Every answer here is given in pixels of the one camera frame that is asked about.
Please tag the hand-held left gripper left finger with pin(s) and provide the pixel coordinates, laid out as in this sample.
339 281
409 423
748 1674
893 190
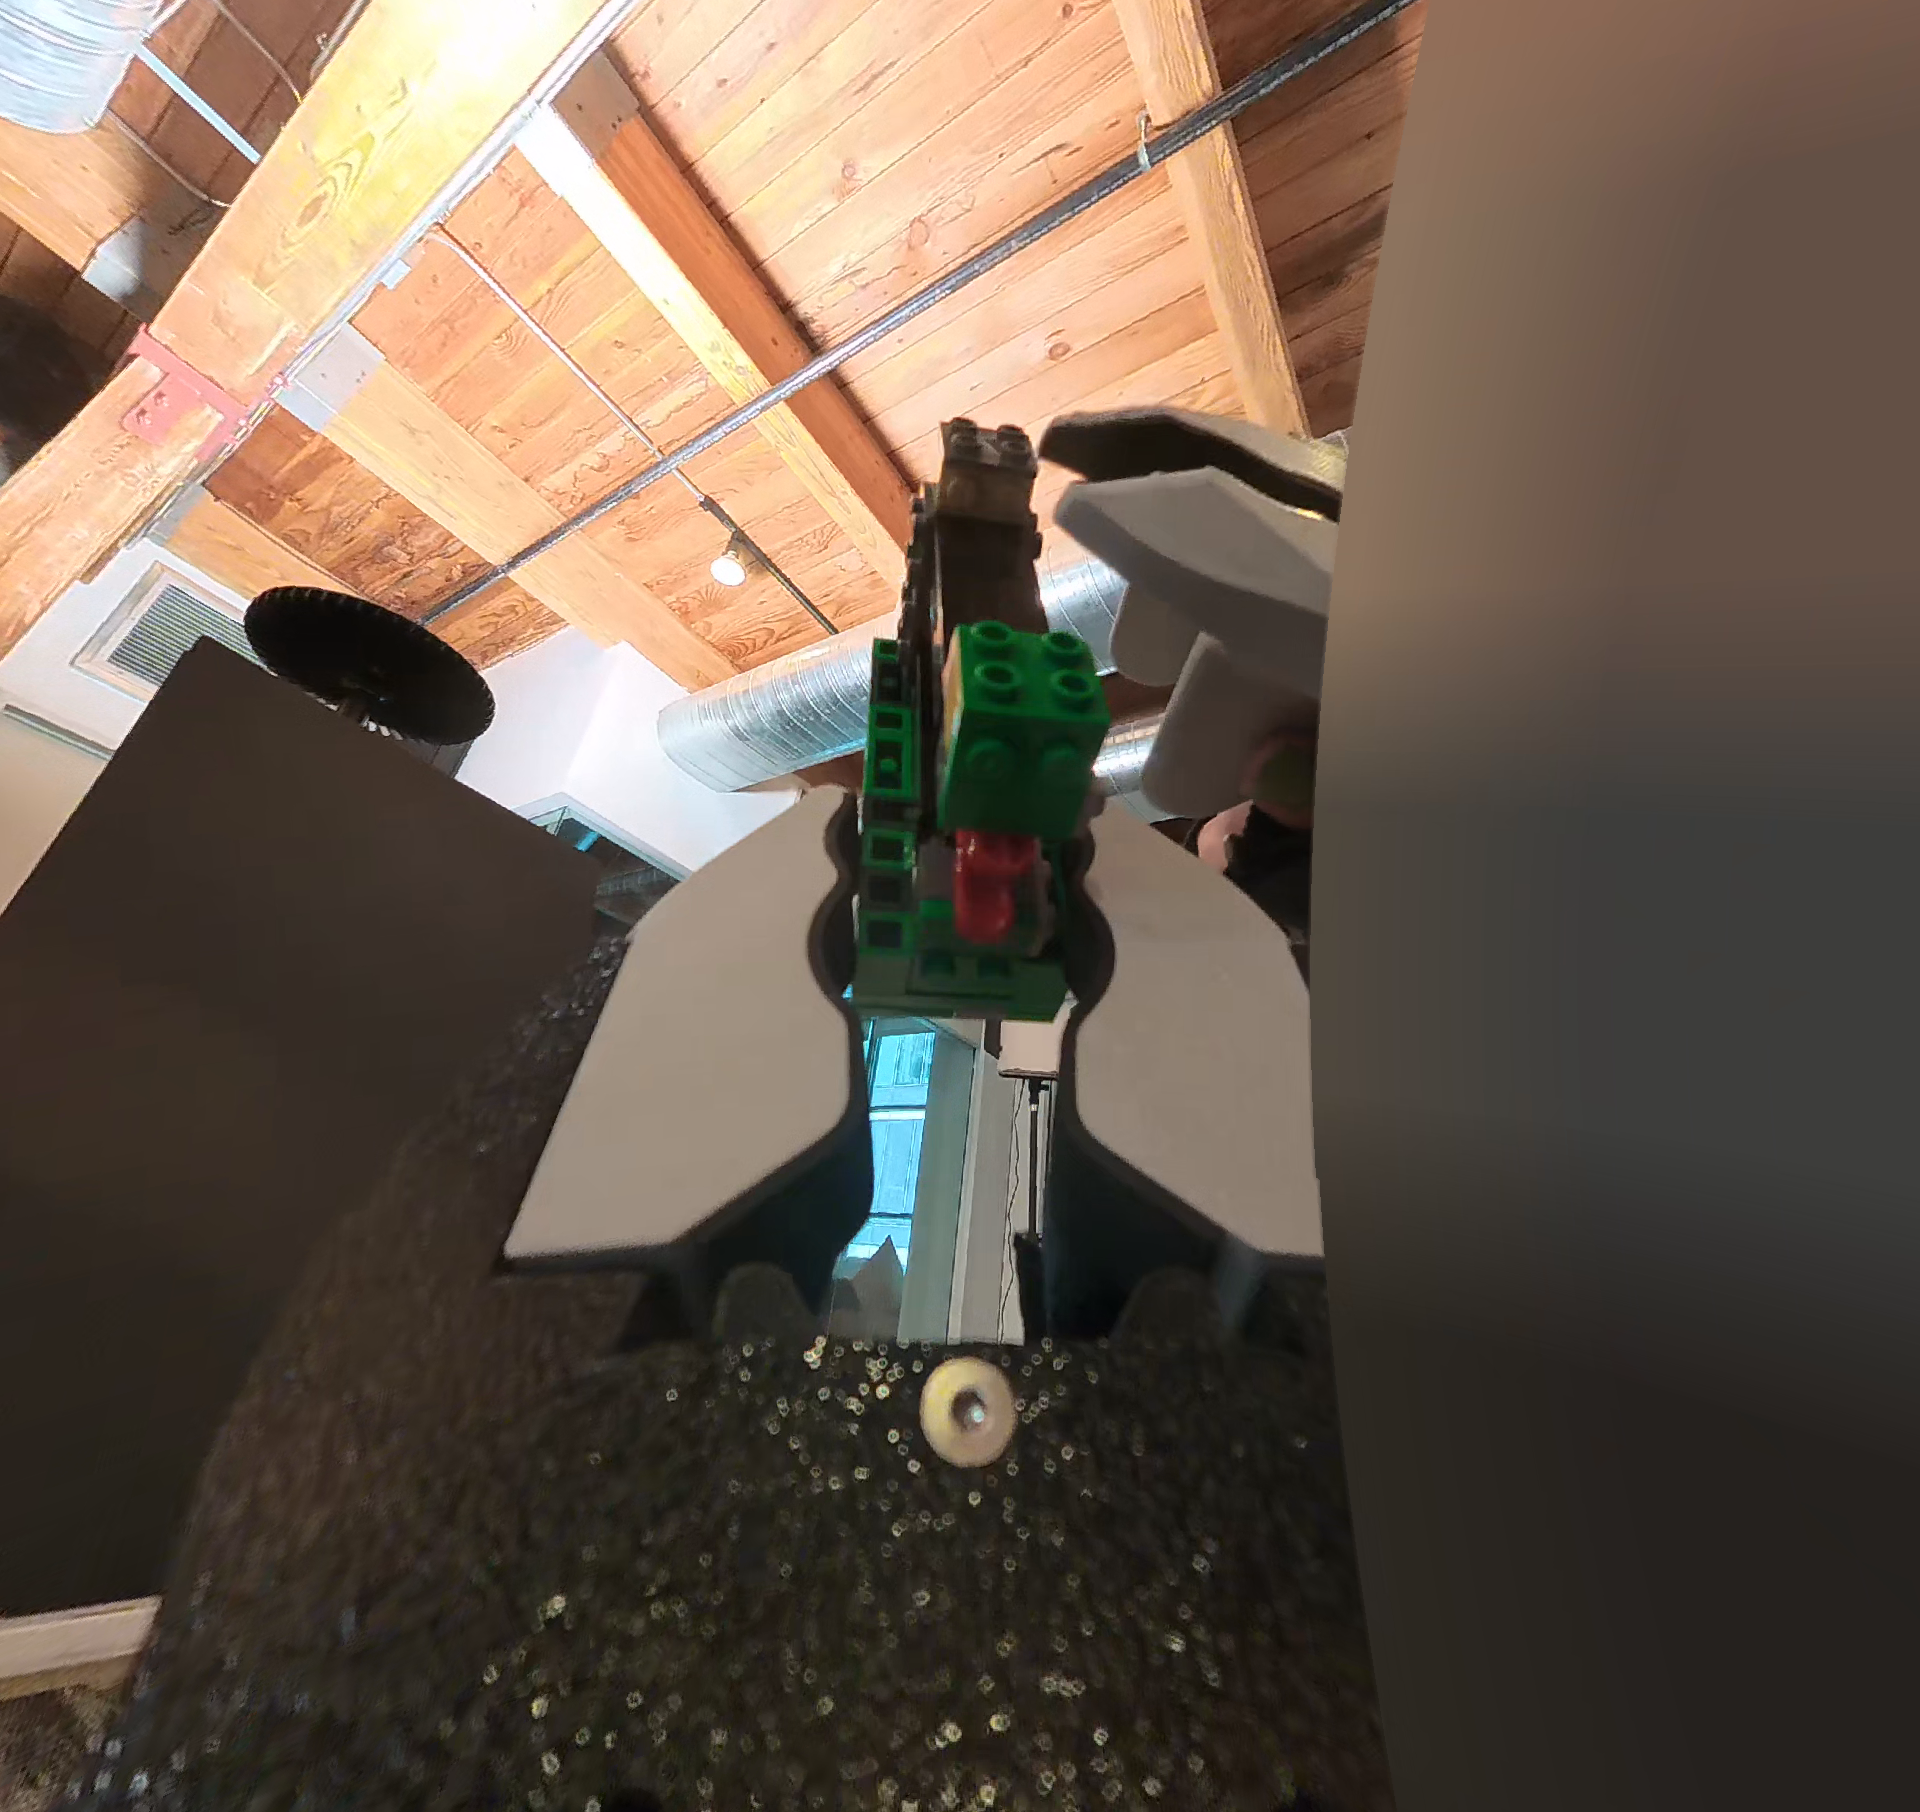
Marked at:
706 1062

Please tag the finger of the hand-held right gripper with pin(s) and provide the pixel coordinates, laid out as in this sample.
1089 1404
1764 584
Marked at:
1214 567
1201 446

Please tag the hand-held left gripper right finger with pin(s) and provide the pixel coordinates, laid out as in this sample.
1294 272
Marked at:
1214 1077

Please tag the green toy brick model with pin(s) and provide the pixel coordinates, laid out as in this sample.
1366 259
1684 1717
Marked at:
1020 732

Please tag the black ceiling pipe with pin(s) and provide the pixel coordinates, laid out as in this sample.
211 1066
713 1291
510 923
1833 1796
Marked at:
900 327

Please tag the black flat panel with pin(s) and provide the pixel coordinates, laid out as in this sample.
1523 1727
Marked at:
270 1017

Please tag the ceiling spot lamp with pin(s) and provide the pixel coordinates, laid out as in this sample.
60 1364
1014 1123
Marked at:
729 565

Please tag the black round ribbed disc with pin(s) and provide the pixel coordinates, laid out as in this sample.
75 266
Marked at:
375 665

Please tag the white wall air vent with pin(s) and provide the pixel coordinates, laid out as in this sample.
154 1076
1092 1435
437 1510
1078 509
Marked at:
173 630

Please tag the red beam bracket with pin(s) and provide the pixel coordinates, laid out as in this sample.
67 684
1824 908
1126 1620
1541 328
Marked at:
173 396

